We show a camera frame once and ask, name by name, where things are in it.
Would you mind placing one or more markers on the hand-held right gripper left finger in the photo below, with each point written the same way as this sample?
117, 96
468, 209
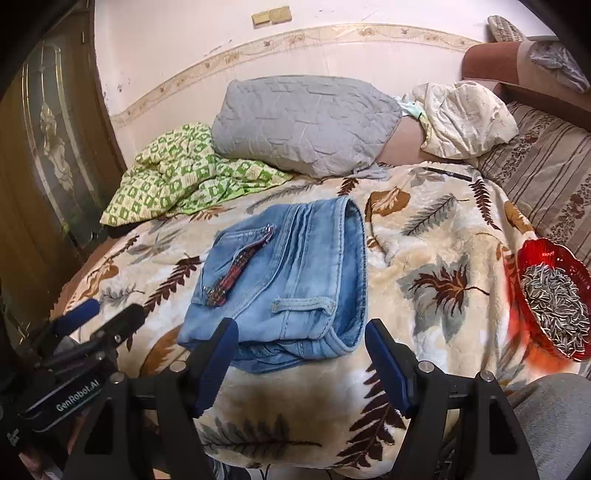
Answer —
217, 364

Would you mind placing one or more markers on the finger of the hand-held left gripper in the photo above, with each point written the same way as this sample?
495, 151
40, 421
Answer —
120, 323
76, 316

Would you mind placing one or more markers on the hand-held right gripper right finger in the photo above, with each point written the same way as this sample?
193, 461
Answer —
383, 364

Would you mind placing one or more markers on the blue denim pants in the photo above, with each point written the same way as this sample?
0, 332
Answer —
300, 258

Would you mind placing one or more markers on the wooden door with glass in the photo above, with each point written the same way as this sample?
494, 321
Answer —
55, 161

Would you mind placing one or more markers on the green white patterned cloth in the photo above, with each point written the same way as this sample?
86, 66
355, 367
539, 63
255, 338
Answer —
184, 175

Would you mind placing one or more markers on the leaf print fleece blanket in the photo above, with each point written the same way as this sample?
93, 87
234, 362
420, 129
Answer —
461, 221

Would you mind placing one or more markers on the pile of sunflower seeds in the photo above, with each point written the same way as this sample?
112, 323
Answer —
554, 304

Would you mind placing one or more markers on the red glass bowl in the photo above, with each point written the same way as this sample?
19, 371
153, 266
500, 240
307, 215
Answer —
531, 258

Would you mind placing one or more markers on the person's grey trouser leg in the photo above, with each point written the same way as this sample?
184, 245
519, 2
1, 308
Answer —
558, 424

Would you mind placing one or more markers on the small grey-blue cloth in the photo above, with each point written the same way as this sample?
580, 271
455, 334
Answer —
369, 171

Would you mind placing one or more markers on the black pen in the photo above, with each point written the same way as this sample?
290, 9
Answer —
448, 173

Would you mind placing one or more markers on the grey quilted pillow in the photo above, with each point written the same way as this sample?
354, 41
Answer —
304, 124

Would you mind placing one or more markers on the mint white cloth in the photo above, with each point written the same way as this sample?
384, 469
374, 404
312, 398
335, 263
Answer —
411, 108

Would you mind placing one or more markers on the cream leaf print pillow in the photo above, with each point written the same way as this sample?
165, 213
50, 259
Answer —
466, 120

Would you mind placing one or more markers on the crumpled grey cloth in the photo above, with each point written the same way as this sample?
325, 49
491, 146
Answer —
558, 62

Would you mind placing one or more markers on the grey patterned slipper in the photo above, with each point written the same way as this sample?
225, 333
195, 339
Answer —
505, 28

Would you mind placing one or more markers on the beige wall plate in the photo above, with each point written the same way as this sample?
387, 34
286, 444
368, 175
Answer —
280, 14
261, 21

